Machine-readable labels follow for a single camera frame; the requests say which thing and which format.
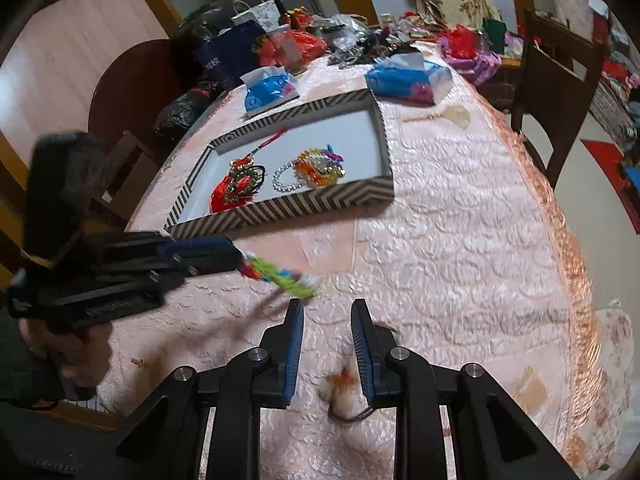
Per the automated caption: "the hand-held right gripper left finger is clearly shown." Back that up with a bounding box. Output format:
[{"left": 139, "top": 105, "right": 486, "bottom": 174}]
[{"left": 117, "top": 299, "right": 305, "bottom": 480}]

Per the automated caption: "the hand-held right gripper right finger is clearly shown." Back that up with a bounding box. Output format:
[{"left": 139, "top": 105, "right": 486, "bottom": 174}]
[{"left": 349, "top": 299, "right": 576, "bottom": 480}]

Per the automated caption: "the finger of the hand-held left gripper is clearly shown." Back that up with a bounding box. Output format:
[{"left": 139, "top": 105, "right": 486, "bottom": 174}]
[
  {"left": 82, "top": 232, "right": 246, "bottom": 275},
  {"left": 47, "top": 267, "right": 190, "bottom": 322}
]

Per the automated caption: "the red knot tassel ornament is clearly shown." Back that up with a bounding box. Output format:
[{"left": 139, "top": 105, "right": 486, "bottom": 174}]
[{"left": 209, "top": 129, "right": 289, "bottom": 216}]

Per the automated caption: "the black cord bracelet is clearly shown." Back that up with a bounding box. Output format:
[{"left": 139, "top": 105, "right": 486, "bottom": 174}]
[{"left": 320, "top": 325, "right": 401, "bottom": 424}]

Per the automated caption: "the neon multicolour bracelet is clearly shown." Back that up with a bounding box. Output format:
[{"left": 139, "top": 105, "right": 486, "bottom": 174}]
[{"left": 238, "top": 252, "right": 321, "bottom": 302}]

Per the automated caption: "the green bead bracelet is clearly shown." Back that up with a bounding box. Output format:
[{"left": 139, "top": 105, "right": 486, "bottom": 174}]
[{"left": 227, "top": 167, "right": 269, "bottom": 206}]

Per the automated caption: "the clear crystal bead bracelet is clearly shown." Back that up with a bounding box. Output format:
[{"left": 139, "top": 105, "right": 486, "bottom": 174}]
[{"left": 271, "top": 161, "right": 307, "bottom": 194}]

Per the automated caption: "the striped cardboard tray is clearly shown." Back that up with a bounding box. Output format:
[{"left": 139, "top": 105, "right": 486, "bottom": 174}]
[{"left": 165, "top": 89, "right": 396, "bottom": 239}]

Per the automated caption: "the rainbow bead bracelet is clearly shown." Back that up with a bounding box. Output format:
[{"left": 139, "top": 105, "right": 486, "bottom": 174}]
[{"left": 294, "top": 144, "right": 347, "bottom": 187}]

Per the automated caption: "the person's left forearm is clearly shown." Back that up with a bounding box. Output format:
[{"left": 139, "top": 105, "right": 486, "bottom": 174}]
[{"left": 0, "top": 305, "right": 68, "bottom": 411}]

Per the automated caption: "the person's left hand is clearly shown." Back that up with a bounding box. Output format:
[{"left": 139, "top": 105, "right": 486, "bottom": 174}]
[{"left": 20, "top": 310, "right": 114, "bottom": 403}]

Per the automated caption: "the round brown table top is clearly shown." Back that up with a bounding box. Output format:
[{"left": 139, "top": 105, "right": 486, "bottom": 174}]
[{"left": 87, "top": 39, "right": 202, "bottom": 162}]

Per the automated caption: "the black plastic bag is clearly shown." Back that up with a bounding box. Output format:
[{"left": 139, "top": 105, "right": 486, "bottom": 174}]
[{"left": 152, "top": 80, "right": 224, "bottom": 137}]

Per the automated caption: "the blue tissue box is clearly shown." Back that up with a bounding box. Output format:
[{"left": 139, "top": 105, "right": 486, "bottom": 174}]
[
  {"left": 363, "top": 53, "right": 454, "bottom": 107},
  {"left": 239, "top": 65, "right": 301, "bottom": 117}
]

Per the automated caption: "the dark blue paper bag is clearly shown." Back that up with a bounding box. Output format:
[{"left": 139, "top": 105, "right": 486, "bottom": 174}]
[{"left": 194, "top": 22, "right": 269, "bottom": 92}]

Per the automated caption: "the red plastic bag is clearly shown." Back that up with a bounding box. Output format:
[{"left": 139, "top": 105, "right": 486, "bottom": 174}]
[{"left": 257, "top": 29, "right": 329, "bottom": 69}]

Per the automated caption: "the white gift bag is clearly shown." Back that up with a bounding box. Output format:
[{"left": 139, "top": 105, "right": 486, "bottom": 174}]
[{"left": 230, "top": 2, "right": 281, "bottom": 31}]

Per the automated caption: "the pile of clutter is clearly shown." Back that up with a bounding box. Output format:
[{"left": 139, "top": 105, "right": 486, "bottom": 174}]
[{"left": 320, "top": 10, "right": 441, "bottom": 67}]

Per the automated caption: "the red floor mat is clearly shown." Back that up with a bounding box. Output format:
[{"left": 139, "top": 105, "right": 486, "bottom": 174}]
[{"left": 579, "top": 139, "right": 640, "bottom": 234}]

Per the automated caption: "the dark wooden chair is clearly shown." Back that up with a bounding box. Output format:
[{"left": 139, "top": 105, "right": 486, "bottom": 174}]
[{"left": 509, "top": 7, "right": 609, "bottom": 192}]

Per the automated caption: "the green paper bag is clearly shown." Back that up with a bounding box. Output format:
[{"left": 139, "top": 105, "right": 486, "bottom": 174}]
[{"left": 482, "top": 18, "right": 506, "bottom": 54}]

